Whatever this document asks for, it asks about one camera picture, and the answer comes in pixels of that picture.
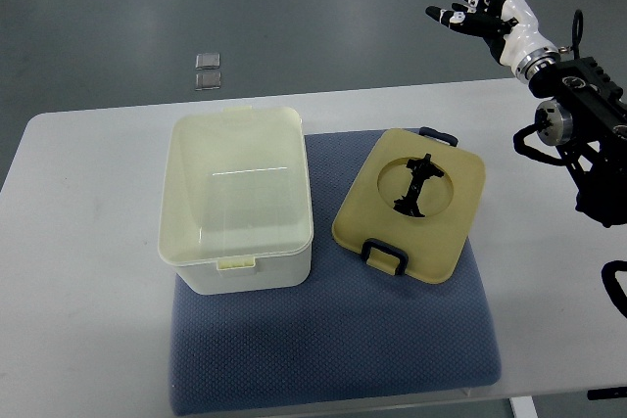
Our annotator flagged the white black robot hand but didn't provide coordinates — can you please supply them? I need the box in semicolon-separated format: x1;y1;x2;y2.
425;0;559;83

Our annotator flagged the yellow box lid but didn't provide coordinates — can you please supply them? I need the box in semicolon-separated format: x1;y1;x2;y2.
332;129;486;284

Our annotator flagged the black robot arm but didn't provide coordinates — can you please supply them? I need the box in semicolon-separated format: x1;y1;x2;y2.
513;10;626;228

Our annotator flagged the white storage box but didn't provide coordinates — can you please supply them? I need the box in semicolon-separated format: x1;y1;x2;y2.
158;107;314;295

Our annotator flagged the upper metal floor plate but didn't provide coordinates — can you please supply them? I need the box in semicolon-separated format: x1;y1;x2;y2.
195;52;220;70

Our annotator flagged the metal floor plate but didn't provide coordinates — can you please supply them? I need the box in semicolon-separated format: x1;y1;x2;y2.
195;52;220;70
195;70;221;91

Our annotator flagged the lower metal floor plate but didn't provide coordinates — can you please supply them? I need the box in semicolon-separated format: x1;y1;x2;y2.
195;70;221;91

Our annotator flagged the blue grey cushion mat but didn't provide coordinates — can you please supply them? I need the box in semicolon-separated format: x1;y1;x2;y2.
169;130;502;416

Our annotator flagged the white table leg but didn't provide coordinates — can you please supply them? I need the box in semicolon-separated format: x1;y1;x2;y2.
509;395;539;418

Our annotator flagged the black table bracket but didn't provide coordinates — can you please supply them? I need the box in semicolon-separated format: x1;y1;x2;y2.
587;387;627;401

